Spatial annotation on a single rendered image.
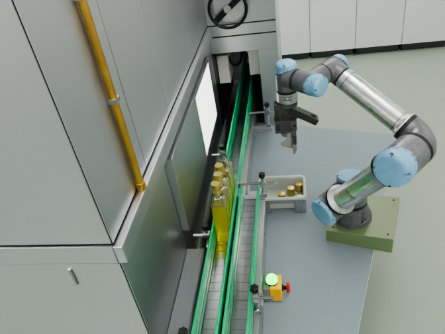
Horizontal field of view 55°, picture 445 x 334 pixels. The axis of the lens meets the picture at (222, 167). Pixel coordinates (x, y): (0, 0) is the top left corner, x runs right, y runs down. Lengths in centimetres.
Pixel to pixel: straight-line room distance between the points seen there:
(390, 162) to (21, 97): 99
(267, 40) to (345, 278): 134
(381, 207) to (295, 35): 367
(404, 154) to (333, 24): 411
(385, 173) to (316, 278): 58
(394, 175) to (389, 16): 418
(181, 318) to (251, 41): 154
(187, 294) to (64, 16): 104
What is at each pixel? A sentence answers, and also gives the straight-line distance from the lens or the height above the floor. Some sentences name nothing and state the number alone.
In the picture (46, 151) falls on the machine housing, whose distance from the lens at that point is 98.
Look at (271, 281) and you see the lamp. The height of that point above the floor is 85.
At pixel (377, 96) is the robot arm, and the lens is 151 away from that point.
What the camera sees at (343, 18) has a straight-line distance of 536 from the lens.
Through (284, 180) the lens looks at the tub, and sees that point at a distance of 212.
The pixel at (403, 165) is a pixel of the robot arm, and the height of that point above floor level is 134.
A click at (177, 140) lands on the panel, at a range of 158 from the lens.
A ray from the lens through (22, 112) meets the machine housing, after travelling 95.
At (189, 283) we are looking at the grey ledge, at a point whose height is 88.
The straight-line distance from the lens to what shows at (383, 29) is 549.
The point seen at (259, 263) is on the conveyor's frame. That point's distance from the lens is 166.
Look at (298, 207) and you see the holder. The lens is 202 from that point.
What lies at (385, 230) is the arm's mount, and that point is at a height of 83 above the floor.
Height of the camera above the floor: 212
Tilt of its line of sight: 35 degrees down
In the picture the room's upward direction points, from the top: 10 degrees counter-clockwise
